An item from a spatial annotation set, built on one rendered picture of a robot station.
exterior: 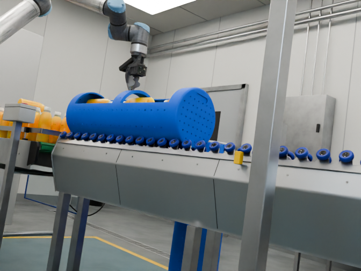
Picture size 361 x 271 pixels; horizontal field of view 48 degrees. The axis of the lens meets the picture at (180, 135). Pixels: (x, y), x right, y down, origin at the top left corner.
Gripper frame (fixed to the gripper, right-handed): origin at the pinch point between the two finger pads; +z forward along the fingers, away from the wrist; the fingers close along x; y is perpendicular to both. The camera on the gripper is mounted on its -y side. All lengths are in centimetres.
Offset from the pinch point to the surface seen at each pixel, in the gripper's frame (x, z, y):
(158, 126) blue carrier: -12.9, 20.7, 39.4
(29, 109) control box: -28, 17, -52
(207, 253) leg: 5, 73, 62
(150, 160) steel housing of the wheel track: -13, 37, 37
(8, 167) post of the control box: -31, 51, -60
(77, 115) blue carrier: -14.2, 16.7, -25.0
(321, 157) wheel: -12, 29, 116
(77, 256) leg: 7, 97, -33
